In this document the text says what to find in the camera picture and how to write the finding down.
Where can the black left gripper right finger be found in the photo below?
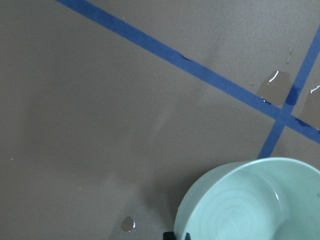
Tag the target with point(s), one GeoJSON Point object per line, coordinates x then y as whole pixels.
{"type": "Point", "coordinates": [187, 236]}

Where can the light green ceramic bowl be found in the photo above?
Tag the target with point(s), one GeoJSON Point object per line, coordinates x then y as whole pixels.
{"type": "Point", "coordinates": [273, 198]}

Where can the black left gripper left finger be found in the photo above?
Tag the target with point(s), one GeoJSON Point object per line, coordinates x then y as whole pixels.
{"type": "Point", "coordinates": [168, 235]}

